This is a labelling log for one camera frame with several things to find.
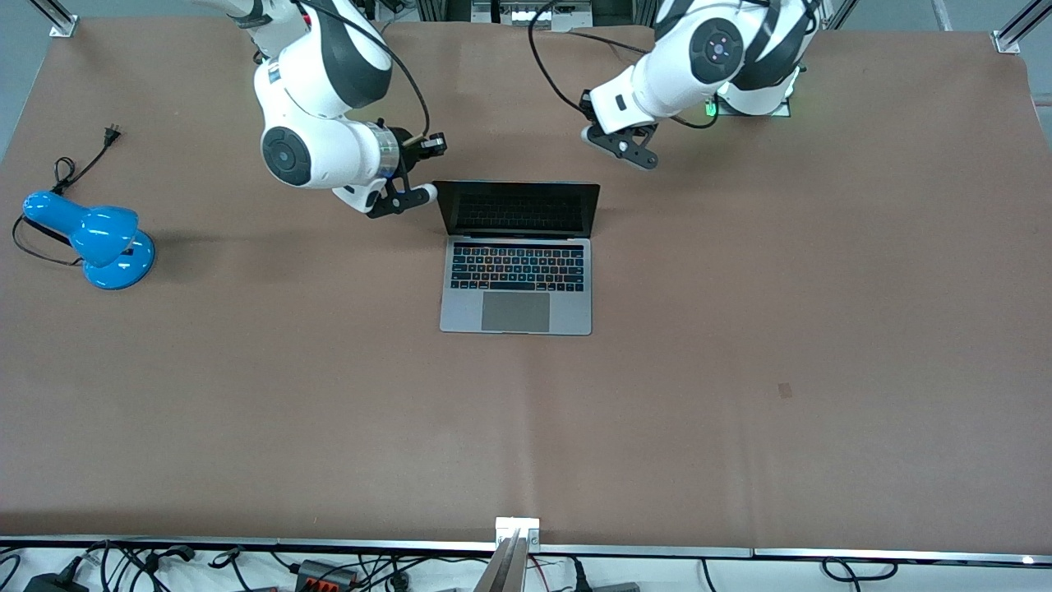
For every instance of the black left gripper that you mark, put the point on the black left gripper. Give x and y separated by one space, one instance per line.
587 106

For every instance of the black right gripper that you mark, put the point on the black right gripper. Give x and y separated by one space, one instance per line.
405 149

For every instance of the silver grey laptop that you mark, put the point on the silver grey laptop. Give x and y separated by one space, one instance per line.
515 312

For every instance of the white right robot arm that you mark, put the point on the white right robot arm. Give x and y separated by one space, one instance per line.
312 82

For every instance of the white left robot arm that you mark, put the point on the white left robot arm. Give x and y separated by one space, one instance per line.
707 49

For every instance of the grey socket box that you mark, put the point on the grey socket box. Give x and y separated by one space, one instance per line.
567 15

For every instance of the brown table mat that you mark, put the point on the brown table mat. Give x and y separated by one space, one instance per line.
740 452

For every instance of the aluminium corner profile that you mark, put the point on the aluminium corner profile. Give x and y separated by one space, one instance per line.
1019 29
57 20

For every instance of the black orange connector box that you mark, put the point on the black orange connector box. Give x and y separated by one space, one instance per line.
325 573

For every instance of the black power adapter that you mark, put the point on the black power adapter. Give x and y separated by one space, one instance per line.
53 584

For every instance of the dark aluminium frame post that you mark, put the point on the dark aluminium frame post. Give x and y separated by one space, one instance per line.
444 10

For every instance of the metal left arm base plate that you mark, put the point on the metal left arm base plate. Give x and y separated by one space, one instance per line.
781 111

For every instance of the slim aluminium frame profile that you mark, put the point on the slim aluminium frame profile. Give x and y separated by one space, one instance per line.
838 12

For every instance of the white post bracket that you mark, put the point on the white post bracket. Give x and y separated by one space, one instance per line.
530 526

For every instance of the aluminium camera mount post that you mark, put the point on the aluminium camera mount post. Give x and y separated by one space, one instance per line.
505 567

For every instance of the silver table edge rail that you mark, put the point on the silver table edge rail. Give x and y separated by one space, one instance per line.
657 550

